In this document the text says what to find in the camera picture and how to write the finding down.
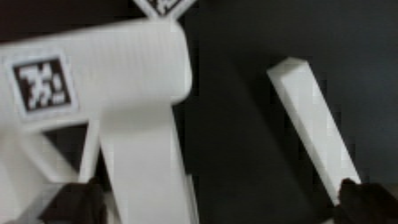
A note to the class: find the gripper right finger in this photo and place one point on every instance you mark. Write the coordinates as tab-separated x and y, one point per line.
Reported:
367	204

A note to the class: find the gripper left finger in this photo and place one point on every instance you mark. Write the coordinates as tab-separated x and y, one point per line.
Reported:
76	206

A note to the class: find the white chair back frame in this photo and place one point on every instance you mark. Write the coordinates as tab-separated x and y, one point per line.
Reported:
90	83

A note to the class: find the white tagged cube left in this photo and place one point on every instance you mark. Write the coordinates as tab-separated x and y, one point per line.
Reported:
163	9

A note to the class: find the white right fence wall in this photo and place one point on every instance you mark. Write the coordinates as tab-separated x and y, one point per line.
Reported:
305	107

